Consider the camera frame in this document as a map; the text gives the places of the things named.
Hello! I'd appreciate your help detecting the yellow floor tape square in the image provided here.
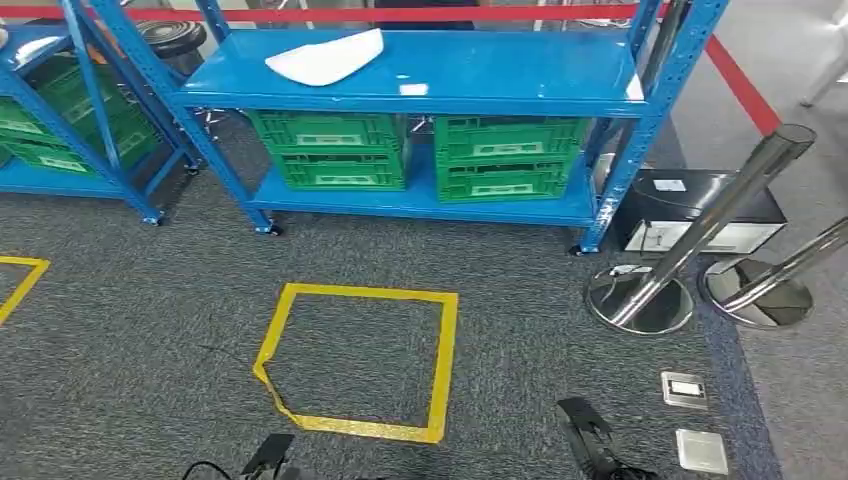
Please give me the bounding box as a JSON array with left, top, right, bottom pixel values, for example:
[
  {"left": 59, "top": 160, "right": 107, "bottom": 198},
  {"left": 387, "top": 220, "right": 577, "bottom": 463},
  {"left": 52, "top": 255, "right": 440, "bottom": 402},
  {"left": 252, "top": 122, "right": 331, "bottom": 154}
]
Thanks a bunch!
[
  {"left": 252, "top": 282, "right": 460, "bottom": 445},
  {"left": 0, "top": 255, "right": 52, "bottom": 327}
]

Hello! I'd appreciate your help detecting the blue metal shelf rack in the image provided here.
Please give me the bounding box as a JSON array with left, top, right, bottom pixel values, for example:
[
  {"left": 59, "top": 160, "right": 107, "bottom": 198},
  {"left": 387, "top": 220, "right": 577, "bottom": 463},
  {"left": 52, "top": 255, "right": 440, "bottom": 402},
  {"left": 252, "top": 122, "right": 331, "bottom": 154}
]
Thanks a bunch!
[
  {"left": 0, "top": 0, "right": 207, "bottom": 227},
  {"left": 89, "top": 0, "right": 730, "bottom": 256}
]

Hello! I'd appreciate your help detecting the white curved plastic panel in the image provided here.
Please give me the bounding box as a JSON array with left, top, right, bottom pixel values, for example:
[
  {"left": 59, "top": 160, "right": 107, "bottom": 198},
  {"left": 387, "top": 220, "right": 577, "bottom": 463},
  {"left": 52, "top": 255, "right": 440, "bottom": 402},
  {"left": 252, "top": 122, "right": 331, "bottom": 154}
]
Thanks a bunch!
[{"left": 264, "top": 27, "right": 386, "bottom": 88}]

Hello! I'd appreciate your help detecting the black box with white label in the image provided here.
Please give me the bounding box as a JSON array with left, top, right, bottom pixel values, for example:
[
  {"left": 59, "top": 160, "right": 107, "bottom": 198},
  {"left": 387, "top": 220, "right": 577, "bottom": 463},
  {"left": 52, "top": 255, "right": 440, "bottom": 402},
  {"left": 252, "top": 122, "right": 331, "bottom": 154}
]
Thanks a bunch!
[{"left": 612, "top": 168, "right": 788, "bottom": 256}]

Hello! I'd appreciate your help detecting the black right robot foot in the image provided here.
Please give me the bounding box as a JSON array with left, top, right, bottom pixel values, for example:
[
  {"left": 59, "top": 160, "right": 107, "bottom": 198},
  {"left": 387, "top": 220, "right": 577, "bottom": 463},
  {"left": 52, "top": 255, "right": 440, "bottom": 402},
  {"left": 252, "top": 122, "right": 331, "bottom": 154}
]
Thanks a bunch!
[{"left": 555, "top": 397, "right": 657, "bottom": 480}]

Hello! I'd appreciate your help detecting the black robot foot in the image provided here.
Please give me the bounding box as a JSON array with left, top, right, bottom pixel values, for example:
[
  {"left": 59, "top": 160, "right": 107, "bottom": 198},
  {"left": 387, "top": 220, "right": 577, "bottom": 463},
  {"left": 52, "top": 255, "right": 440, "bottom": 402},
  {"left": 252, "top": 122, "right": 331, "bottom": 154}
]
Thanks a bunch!
[
  {"left": 239, "top": 433, "right": 296, "bottom": 480},
  {"left": 555, "top": 397, "right": 657, "bottom": 480}
]

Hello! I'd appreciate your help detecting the red barrier belt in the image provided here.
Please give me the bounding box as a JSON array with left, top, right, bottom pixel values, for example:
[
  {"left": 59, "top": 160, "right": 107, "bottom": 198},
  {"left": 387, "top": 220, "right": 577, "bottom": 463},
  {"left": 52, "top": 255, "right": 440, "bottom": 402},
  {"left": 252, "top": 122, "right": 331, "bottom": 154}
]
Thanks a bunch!
[{"left": 0, "top": 3, "right": 783, "bottom": 137}]

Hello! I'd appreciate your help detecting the black left robot foot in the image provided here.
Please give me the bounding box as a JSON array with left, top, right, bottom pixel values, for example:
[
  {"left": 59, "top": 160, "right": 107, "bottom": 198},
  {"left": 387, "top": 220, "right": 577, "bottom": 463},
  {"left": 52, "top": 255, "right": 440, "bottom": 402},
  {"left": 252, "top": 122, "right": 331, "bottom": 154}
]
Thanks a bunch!
[{"left": 239, "top": 433, "right": 296, "bottom": 480}]

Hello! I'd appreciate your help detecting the open steel floor socket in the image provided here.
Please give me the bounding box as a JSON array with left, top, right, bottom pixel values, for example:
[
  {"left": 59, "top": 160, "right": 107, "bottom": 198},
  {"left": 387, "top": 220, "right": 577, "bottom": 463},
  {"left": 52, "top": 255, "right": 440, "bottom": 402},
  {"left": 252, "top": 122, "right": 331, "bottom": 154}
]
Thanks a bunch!
[{"left": 660, "top": 370, "right": 709, "bottom": 411}]

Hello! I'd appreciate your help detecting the black round ribbed tyre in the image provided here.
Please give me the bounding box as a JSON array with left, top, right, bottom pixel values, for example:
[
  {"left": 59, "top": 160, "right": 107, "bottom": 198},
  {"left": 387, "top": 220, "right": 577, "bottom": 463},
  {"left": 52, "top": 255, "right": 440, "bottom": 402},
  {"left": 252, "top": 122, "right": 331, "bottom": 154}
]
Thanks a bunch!
[{"left": 135, "top": 19, "right": 209, "bottom": 60}]

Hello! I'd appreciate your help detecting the closed steel floor plate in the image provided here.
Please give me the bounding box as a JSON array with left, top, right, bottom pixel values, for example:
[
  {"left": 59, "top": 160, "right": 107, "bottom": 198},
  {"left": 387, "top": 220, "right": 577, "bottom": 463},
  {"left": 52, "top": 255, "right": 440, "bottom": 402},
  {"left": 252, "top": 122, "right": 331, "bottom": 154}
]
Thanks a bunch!
[{"left": 675, "top": 428, "right": 730, "bottom": 476}]

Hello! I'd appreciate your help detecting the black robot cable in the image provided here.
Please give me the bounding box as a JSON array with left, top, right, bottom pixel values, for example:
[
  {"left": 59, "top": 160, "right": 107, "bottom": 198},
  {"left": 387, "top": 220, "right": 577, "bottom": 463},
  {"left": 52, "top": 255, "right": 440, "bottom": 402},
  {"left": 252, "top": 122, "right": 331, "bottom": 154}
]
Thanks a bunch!
[{"left": 182, "top": 460, "right": 234, "bottom": 480}]

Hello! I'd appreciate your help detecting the white table frame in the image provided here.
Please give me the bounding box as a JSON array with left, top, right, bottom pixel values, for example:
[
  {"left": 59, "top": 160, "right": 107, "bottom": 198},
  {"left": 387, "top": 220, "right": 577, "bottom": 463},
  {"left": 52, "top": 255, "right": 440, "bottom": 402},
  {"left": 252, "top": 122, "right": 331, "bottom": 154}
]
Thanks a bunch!
[{"left": 798, "top": 13, "right": 848, "bottom": 109}]

